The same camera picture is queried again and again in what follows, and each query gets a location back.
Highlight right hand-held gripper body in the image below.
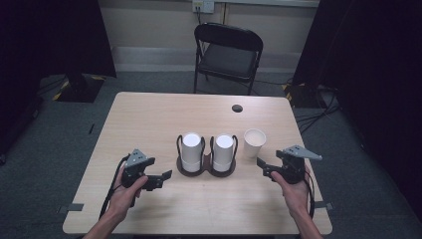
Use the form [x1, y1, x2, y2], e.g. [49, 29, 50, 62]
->
[275, 144, 323, 185]

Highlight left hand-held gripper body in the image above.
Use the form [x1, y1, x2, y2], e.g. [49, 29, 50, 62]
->
[120, 148, 157, 192]

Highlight white paper cup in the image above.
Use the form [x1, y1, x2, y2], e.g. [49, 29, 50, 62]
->
[243, 127, 268, 159]

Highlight dark brown double cup holder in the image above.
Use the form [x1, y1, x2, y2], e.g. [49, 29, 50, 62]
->
[175, 133, 240, 178]

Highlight person's right hand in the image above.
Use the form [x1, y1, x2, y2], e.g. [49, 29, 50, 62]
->
[270, 165, 312, 219]

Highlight person's left hand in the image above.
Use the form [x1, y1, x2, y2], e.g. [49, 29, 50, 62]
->
[105, 164, 149, 223]

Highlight grey tape strip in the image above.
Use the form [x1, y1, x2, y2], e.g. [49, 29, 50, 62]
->
[57, 202, 86, 214]
[314, 200, 334, 211]

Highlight black stand base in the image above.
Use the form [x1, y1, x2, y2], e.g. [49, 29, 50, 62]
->
[283, 82, 320, 110]
[52, 73, 107, 104]

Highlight black folding chair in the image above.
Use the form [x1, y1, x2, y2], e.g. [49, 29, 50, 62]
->
[193, 22, 265, 97]

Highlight dark curtain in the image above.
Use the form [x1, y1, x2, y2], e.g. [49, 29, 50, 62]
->
[0, 0, 117, 158]
[293, 0, 422, 213]

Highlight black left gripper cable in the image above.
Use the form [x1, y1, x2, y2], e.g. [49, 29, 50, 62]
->
[99, 153, 132, 221]

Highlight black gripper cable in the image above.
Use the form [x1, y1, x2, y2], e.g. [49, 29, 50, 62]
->
[99, 153, 132, 221]
[303, 170, 317, 221]

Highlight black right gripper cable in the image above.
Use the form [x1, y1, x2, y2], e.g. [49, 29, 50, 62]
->
[303, 170, 317, 221]

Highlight black floor cables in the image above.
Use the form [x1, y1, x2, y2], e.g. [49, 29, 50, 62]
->
[294, 85, 343, 134]

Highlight white wall socket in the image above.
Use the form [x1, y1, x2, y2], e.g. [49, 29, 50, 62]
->
[191, 0, 216, 15]

